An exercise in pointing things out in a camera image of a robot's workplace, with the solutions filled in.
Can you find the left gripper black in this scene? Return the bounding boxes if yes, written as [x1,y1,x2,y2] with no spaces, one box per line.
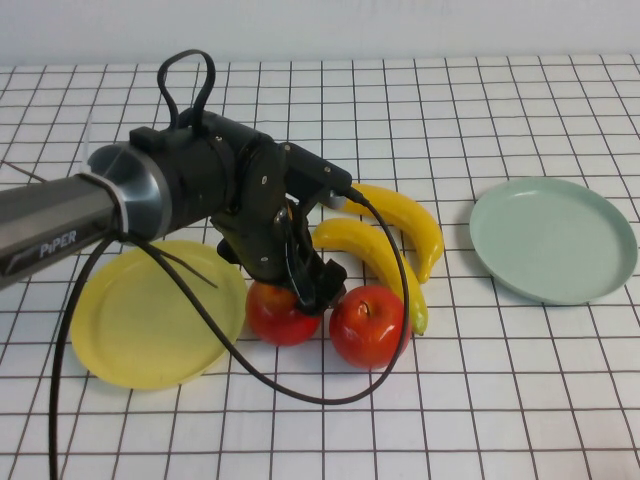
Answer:
[209,137,349,317]

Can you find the red apple with orange top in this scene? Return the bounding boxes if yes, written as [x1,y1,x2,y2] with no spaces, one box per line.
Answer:
[244,280,324,347]

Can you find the yellow banana with thin stem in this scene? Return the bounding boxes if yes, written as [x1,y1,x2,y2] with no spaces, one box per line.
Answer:
[310,217,430,336]

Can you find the deep red apple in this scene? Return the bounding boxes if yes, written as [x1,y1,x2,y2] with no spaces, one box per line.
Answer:
[328,284,412,371]

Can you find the yellow banana with green end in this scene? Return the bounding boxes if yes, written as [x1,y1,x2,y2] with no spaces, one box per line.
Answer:
[344,183,445,285]

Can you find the yellow round plastic plate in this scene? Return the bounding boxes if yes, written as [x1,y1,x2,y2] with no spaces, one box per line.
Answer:
[69,239,249,391]

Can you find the pale green round plate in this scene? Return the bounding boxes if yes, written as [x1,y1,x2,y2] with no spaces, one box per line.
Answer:
[468,176,639,306]

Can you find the white grid-pattern tablecloth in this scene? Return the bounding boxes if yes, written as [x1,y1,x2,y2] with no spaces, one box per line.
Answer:
[0,53,640,480]

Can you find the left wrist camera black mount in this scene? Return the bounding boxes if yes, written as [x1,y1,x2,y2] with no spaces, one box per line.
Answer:
[282,142,354,211]

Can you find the white cable tie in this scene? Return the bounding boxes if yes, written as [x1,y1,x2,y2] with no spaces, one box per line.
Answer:
[79,124,134,239]

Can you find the short black looped cable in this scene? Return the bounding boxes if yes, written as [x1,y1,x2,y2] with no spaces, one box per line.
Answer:
[157,48,217,134]

